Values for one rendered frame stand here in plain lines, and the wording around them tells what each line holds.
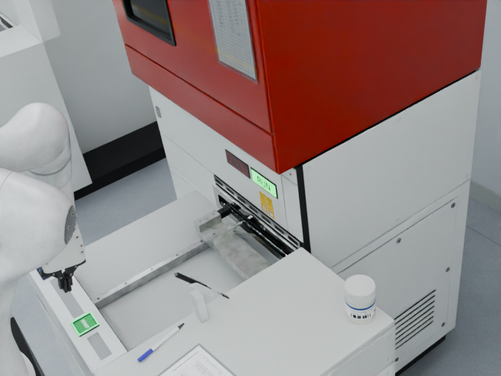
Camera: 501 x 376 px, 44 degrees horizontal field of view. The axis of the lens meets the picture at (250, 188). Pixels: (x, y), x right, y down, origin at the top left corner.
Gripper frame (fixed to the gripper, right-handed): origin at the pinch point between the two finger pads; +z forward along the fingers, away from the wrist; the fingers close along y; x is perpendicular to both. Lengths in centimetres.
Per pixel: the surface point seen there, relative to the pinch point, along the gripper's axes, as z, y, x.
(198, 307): 4.6, -24.6, 20.0
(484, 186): 56, -223, -33
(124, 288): 23.0, -21.8, -17.0
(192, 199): 18, -59, -42
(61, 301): 15.4, -1.9, -12.3
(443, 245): 27, -125, 16
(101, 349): 15.5, -3.7, 9.6
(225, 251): 14, -49, -6
